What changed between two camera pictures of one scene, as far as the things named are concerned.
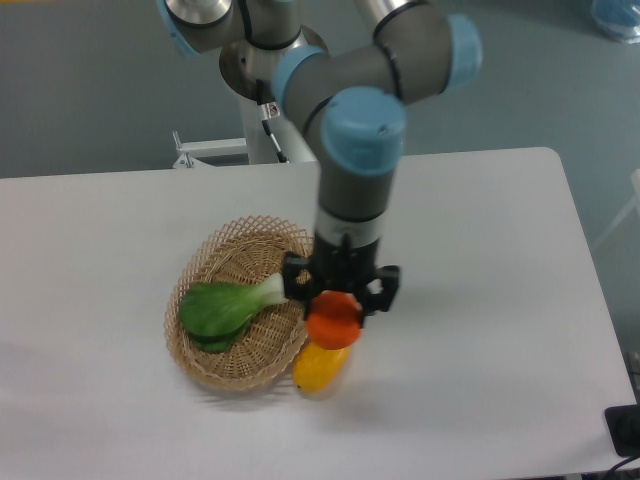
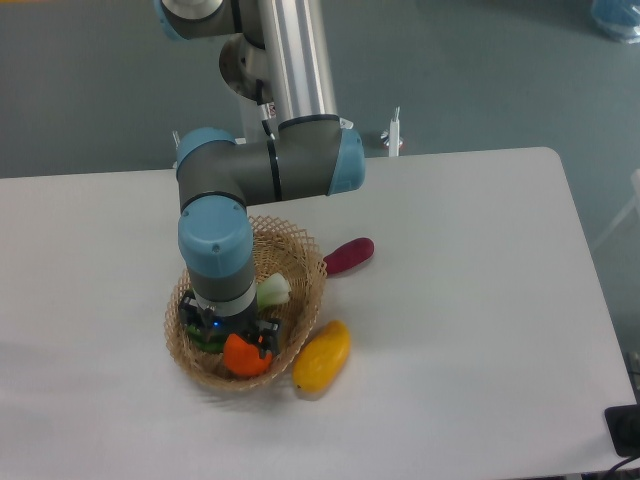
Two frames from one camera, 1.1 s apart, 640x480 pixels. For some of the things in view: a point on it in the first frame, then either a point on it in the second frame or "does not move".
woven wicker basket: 244,250 does not move
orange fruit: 334,319 -> 243,358
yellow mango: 315,368 does not move
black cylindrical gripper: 341,268 -> 224,326
